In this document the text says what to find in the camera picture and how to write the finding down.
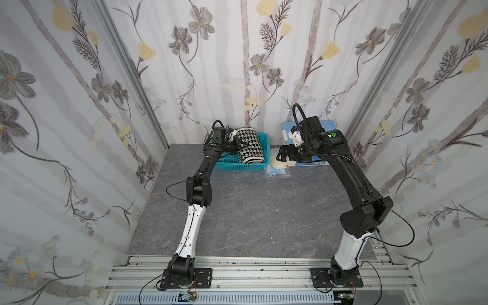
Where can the bag of blue masks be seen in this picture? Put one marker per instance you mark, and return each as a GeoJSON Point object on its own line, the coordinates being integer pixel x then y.
{"type": "Point", "coordinates": [271, 171]}

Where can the black white knitted scarf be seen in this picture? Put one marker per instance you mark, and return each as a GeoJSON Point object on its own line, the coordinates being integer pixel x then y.
{"type": "Point", "coordinates": [251, 151]}

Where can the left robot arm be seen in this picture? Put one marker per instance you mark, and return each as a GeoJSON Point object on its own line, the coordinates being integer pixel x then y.
{"type": "Point", "coordinates": [180, 270]}

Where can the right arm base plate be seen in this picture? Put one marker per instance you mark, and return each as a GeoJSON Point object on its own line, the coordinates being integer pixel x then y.
{"type": "Point", "coordinates": [336, 278]}

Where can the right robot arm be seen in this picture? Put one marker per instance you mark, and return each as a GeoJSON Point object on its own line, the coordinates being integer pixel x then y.
{"type": "Point", "coordinates": [369, 207]}

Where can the bag of white gloves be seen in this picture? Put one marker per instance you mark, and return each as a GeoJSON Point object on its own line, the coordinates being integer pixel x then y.
{"type": "Point", "coordinates": [276, 164]}

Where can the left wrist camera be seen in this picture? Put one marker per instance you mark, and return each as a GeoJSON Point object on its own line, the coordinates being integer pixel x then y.
{"type": "Point", "coordinates": [220, 132]}

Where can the white slotted cable duct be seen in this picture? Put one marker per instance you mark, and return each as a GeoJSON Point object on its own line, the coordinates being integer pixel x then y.
{"type": "Point", "coordinates": [294, 297]}

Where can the aluminium rail frame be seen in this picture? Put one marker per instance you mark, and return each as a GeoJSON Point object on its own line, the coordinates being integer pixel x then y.
{"type": "Point", "coordinates": [385, 281]}

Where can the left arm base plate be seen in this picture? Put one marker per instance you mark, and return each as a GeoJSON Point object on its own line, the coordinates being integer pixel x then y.
{"type": "Point", "coordinates": [200, 278]}

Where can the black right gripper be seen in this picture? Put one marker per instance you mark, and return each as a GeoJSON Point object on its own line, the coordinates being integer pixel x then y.
{"type": "Point", "coordinates": [284, 153]}

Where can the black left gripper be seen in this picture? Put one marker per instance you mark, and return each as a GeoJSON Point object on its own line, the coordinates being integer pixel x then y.
{"type": "Point", "coordinates": [232, 144]}

